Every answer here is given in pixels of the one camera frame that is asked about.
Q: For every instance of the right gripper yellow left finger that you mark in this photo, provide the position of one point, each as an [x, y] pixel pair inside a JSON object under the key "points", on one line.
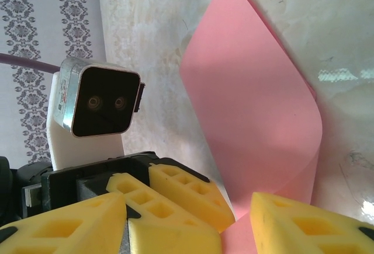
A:
{"points": [[96, 230]]}

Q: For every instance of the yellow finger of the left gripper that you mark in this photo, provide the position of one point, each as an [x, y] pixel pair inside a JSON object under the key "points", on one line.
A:
{"points": [[175, 233], [193, 195]]}

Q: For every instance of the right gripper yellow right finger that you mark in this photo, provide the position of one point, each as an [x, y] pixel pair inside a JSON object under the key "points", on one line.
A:
{"points": [[277, 230]]}

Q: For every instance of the pink cloth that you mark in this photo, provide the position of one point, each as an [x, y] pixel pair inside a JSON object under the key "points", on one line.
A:
{"points": [[248, 105]]}

